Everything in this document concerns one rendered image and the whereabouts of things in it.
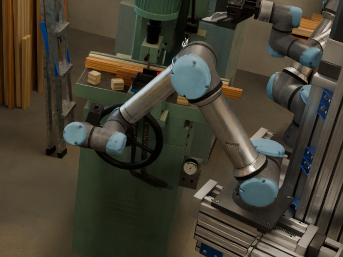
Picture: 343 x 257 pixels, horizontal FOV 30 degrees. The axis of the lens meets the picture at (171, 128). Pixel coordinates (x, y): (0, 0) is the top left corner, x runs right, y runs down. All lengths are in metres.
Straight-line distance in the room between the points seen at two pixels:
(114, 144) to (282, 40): 0.76
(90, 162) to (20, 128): 1.28
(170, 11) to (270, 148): 0.72
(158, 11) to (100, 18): 2.80
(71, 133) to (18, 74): 2.08
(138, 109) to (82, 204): 0.93
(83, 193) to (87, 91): 0.51
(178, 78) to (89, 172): 1.07
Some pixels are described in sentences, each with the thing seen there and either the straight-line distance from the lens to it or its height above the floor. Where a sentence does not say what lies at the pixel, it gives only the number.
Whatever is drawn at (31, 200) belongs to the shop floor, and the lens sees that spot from 3.42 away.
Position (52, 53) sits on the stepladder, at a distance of 3.44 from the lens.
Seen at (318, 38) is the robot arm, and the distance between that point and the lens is 2.40.
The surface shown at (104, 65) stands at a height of 0.93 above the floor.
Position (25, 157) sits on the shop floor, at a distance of 3.72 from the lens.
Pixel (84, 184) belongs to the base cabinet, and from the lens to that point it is 2.85.
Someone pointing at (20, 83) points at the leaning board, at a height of 0.17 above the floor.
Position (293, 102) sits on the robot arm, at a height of 0.99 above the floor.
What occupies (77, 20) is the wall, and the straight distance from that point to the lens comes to 5.36.
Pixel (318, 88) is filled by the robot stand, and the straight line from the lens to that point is 2.19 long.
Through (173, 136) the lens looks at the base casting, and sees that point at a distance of 2.62.
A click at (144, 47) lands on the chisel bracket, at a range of 2.59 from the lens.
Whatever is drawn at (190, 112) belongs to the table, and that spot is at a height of 0.88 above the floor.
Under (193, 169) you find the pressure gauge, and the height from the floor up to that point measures 0.66.
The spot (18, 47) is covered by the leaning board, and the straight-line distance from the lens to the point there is 4.02.
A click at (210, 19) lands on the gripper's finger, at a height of 1.28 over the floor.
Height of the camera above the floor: 2.12
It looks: 31 degrees down
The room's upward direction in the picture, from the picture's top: 10 degrees clockwise
